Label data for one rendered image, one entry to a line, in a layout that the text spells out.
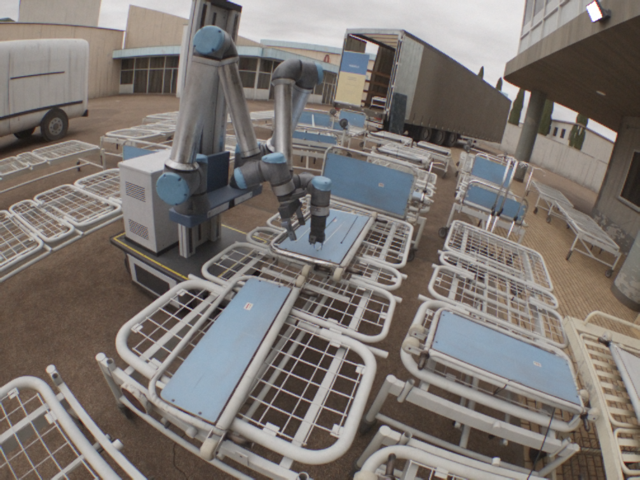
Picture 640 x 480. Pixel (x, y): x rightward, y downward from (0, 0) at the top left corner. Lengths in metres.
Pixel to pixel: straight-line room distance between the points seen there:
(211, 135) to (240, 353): 1.25
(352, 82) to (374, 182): 9.55
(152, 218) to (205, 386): 1.11
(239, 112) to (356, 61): 10.62
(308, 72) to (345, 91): 10.30
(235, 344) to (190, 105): 0.89
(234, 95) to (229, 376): 1.06
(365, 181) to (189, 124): 1.54
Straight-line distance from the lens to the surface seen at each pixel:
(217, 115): 1.83
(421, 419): 1.71
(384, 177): 2.38
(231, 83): 1.36
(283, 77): 1.51
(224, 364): 1.03
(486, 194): 3.57
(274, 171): 1.23
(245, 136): 1.36
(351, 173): 2.43
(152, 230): 1.88
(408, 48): 10.92
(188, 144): 1.28
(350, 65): 11.90
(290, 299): 1.27
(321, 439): 1.50
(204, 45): 1.23
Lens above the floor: 1.33
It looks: 27 degrees down
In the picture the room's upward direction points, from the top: 10 degrees clockwise
